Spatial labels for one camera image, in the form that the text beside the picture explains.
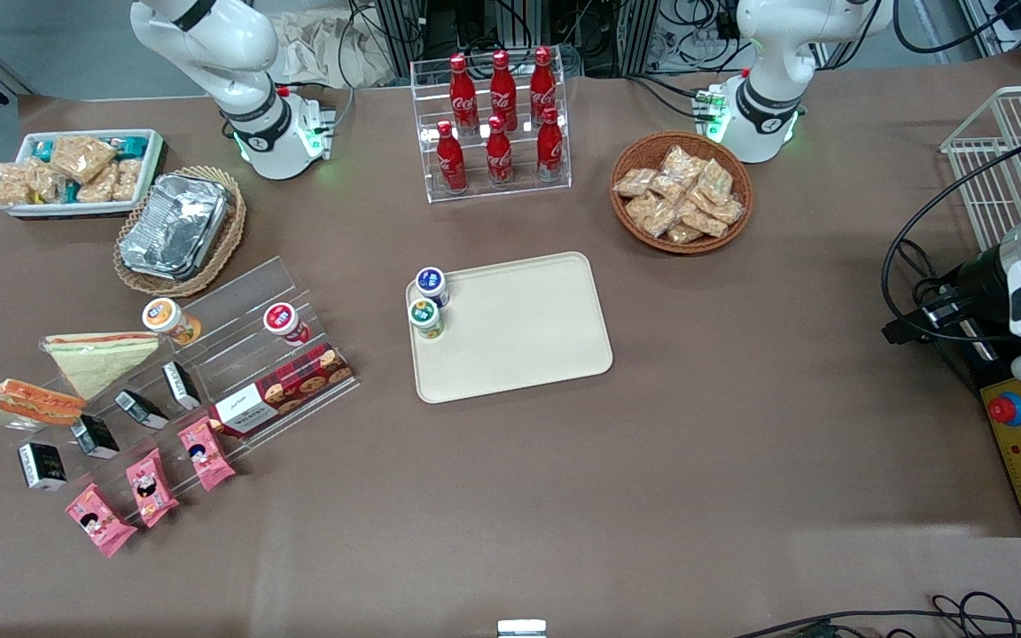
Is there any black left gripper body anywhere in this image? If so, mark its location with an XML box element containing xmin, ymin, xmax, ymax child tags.
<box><xmin>916</xmin><ymin>246</ymin><xmax>1013</xmax><ymax>343</ymax></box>

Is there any ham lettuce sandwich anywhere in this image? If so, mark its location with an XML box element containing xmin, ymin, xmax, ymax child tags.
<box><xmin>0</xmin><ymin>379</ymin><xmax>87</xmax><ymax>432</ymax></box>

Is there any beige plastic tray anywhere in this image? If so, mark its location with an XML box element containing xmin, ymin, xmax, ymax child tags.
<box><xmin>406</xmin><ymin>252</ymin><xmax>614</xmax><ymax>405</ymax></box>

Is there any triangular wrapped sandwich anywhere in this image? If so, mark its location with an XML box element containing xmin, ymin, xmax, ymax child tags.
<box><xmin>41</xmin><ymin>332</ymin><xmax>161</xmax><ymax>401</ymax></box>

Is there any round brown wicker basket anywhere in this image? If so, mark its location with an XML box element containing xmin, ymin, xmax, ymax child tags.
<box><xmin>610</xmin><ymin>131</ymin><xmax>754</xmax><ymax>256</ymax></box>

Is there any clear acrylic bottle rack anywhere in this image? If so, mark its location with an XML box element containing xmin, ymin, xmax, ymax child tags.
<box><xmin>410</xmin><ymin>51</ymin><xmax>573</xmax><ymax>205</ymax></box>

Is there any red cola bottle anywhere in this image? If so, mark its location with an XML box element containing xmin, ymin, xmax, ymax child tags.
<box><xmin>529</xmin><ymin>46</ymin><xmax>559</xmax><ymax>125</ymax></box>
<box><xmin>535</xmin><ymin>106</ymin><xmax>565</xmax><ymax>183</ymax></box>
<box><xmin>448</xmin><ymin>53</ymin><xmax>479</xmax><ymax>136</ymax></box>
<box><xmin>489</xmin><ymin>50</ymin><xmax>519</xmax><ymax>132</ymax></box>
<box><xmin>436</xmin><ymin>121</ymin><xmax>469</xmax><ymax>194</ymax></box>
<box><xmin>485</xmin><ymin>115</ymin><xmax>515</xmax><ymax>188</ymax></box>

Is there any blue-lid yogurt cup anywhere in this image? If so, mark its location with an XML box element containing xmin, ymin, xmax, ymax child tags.
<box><xmin>415</xmin><ymin>267</ymin><xmax>451</xmax><ymax>308</ymax></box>

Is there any green-lid yogurt cup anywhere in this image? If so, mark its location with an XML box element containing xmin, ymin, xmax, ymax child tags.
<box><xmin>409</xmin><ymin>298</ymin><xmax>446</xmax><ymax>340</ymax></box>

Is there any red plaid cookie box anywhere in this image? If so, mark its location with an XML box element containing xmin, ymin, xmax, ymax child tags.
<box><xmin>209</xmin><ymin>344</ymin><xmax>355</xmax><ymax>438</ymax></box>

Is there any red-lid yogurt cup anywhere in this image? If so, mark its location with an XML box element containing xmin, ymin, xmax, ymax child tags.
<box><xmin>263</xmin><ymin>302</ymin><xmax>312</xmax><ymax>346</ymax></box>

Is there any crumpled beige cloth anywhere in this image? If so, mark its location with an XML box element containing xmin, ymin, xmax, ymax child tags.
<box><xmin>276</xmin><ymin>11</ymin><xmax>393</xmax><ymax>89</ymax></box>

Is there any clear acrylic stepped stand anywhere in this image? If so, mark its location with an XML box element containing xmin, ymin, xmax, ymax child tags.
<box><xmin>32</xmin><ymin>256</ymin><xmax>361</xmax><ymax>502</ymax></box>

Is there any oval light wicker basket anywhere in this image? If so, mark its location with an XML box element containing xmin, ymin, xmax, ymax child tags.
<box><xmin>113</xmin><ymin>166</ymin><xmax>247</xmax><ymax>298</ymax></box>

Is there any pink snack packet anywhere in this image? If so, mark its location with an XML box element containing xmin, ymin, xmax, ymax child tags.
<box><xmin>65</xmin><ymin>483</ymin><xmax>138</xmax><ymax>558</ymax></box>
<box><xmin>177</xmin><ymin>417</ymin><xmax>237</xmax><ymax>493</ymax></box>
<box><xmin>126</xmin><ymin>448</ymin><xmax>181</xmax><ymax>529</ymax></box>

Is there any small black box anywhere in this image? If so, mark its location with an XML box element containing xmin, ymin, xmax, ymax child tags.
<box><xmin>18</xmin><ymin>443</ymin><xmax>68</xmax><ymax>492</ymax></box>
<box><xmin>70</xmin><ymin>415</ymin><xmax>121</xmax><ymax>460</ymax></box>
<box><xmin>161</xmin><ymin>361</ymin><xmax>203</xmax><ymax>412</ymax></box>
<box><xmin>115</xmin><ymin>390</ymin><xmax>170</xmax><ymax>432</ymax></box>

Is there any aluminium foil container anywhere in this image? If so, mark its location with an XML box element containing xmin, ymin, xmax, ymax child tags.
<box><xmin>119</xmin><ymin>174</ymin><xmax>233</xmax><ymax>282</ymax></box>

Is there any orange-lid yogurt cup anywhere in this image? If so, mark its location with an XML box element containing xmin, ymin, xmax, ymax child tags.
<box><xmin>142</xmin><ymin>298</ymin><xmax>203</xmax><ymax>347</ymax></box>

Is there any white rectangular snack bin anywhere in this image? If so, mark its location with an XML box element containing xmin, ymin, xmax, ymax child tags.
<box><xmin>0</xmin><ymin>129</ymin><xmax>166</xmax><ymax>220</ymax></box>

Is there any black looped cable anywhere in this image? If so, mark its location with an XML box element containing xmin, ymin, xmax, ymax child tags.
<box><xmin>881</xmin><ymin>142</ymin><xmax>1021</xmax><ymax>343</ymax></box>

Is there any white wire basket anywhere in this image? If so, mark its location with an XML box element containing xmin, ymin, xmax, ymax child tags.
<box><xmin>940</xmin><ymin>86</ymin><xmax>1021</xmax><ymax>254</ymax></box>

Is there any black floor cable bundle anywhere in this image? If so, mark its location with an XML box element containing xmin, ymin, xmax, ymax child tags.
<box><xmin>732</xmin><ymin>591</ymin><xmax>1021</xmax><ymax>638</ymax></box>

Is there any aluminium frame rack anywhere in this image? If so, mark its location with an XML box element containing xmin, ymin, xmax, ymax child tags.
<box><xmin>373</xmin><ymin>0</ymin><xmax>664</xmax><ymax>79</ymax></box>

